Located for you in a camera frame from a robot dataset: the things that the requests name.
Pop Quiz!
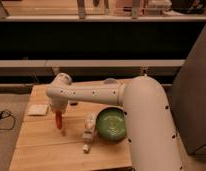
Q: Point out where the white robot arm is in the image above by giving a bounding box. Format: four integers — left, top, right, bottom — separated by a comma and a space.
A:
46, 73, 183, 171

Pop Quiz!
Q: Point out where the white sponge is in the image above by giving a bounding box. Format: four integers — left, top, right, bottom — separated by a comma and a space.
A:
28, 104, 48, 116

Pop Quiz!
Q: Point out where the white bottle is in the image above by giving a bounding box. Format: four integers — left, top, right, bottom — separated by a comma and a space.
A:
82, 113, 96, 154

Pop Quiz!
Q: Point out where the green plate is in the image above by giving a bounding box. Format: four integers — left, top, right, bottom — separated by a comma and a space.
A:
96, 107, 126, 141

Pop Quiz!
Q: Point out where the grey plastic cup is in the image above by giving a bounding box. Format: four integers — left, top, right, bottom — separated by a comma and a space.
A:
103, 78, 118, 84

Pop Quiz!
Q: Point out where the black cable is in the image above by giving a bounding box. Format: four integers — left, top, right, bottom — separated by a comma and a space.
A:
0, 108, 17, 131

